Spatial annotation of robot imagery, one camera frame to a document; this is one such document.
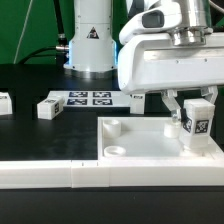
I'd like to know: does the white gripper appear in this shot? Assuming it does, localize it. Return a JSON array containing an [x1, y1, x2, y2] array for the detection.
[[118, 33, 224, 122]]

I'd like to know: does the white square table top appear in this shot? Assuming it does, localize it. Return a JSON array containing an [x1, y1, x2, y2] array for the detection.
[[97, 117, 224, 160]]

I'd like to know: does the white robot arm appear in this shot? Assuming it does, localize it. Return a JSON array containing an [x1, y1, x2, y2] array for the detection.
[[64, 0, 224, 120]]

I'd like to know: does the white base tag plate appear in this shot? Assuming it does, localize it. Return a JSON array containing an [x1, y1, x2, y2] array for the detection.
[[48, 91, 131, 108]]

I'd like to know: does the white L-shaped obstacle fence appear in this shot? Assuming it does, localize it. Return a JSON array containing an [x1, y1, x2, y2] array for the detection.
[[0, 143, 224, 190]]

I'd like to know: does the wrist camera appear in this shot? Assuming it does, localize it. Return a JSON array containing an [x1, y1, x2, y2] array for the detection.
[[119, 4, 182, 45]]

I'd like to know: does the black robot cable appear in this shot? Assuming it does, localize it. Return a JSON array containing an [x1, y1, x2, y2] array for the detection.
[[18, 0, 70, 65]]

